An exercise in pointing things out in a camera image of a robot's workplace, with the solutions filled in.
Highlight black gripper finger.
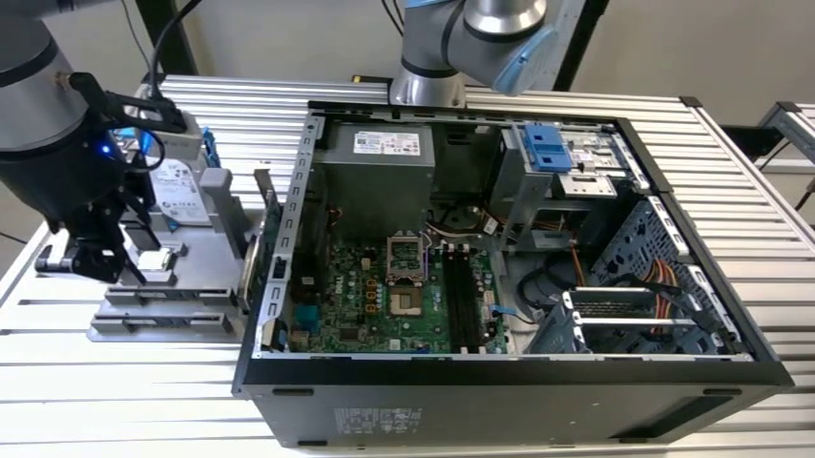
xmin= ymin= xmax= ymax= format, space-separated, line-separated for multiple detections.
xmin=120 ymin=183 xmax=161 ymax=252
xmin=34 ymin=202 xmax=149 ymax=286

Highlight black RAM slot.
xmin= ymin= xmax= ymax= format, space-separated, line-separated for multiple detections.
xmin=442 ymin=245 xmax=461 ymax=354
xmin=458 ymin=245 xmax=480 ymax=354

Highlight RAM slot with white clips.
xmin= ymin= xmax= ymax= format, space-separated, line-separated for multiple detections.
xmin=466 ymin=245 xmax=489 ymax=354
xmin=450 ymin=245 xmax=469 ymax=354

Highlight hard disk in blue carrier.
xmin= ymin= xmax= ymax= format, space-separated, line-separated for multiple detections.
xmin=110 ymin=124 xmax=221 ymax=233

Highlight silver CPU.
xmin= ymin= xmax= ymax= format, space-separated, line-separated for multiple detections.
xmin=140 ymin=247 xmax=176 ymax=272

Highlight grey parts rack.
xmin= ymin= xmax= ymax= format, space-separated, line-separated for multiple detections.
xmin=85 ymin=166 xmax=281 ymax=344

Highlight black case fan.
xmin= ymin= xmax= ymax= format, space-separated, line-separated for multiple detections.
xmin=297 ymin=188 xmax=332 ymax=254

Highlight blue VGA port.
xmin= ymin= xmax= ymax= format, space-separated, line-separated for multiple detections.
xmin=293 ymin=305 xmax=321 ymax=334

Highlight grey power supply unit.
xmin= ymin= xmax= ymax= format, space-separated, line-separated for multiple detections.
xmin=313 ymin=121 xmax=437 ymax=239

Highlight metal socket cover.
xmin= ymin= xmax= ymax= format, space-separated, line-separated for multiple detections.
xmin=385 ymin=228 xmax=426 ymax=282

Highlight CPU socket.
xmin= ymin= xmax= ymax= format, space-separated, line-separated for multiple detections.
xmin=385 ymin=281 xmax=429 ymax=320

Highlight green motherboard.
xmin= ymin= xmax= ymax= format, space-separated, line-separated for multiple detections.
xmin=282 ymin=238 xmax=514 ymax=355

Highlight grey metal drive cage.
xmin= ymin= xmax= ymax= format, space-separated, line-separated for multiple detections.
xmin=488 ymin=121 xmax=648 ymax=252

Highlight black open PC case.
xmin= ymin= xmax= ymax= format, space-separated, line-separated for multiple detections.
xmin=229 ymin=98 xmax=796 ymax=449

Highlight blue plastic drive latch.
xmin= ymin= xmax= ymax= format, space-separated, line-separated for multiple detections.
xmin=520 ymin=122 xmax=569 ymax=173

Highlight perforated metal disk bay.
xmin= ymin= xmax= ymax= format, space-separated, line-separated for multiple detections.
xmin=524 ymin=285 xmax=708 ymax=355

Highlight aluminium side table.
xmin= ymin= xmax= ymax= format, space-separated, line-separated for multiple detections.
xmin=755 ymin=100 xmax=815 ymax=176

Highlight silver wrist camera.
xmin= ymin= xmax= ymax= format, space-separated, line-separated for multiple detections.
xmin=129 ymin=107 xmax=202 ymax=158

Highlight graphics card with metal bracket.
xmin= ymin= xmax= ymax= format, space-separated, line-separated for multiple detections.
xmin=236 ymin=167 xmax=285 ymax=314

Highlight black camera cable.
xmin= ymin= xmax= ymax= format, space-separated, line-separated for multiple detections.
xmin=146 ymin=0 xmax=200 ymax=96

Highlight black frame post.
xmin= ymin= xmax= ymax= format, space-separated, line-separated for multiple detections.
xmin=134 ymin=0 xmax=200 ymax=77
xmin=550 ymin=0 xmax=611 ymax=93

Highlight black cable bundle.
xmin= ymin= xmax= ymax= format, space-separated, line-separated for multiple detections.
xmin=516 ymin=264 xmax=575 ymax=319

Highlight orange data cable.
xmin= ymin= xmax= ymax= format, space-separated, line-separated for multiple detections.
xmin=568 ymin=240 xmax=588 ymax=290

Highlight orange yellow power wires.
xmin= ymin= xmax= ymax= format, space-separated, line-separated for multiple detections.
xmin=643 ymin=259 xmax=683 ymax=335

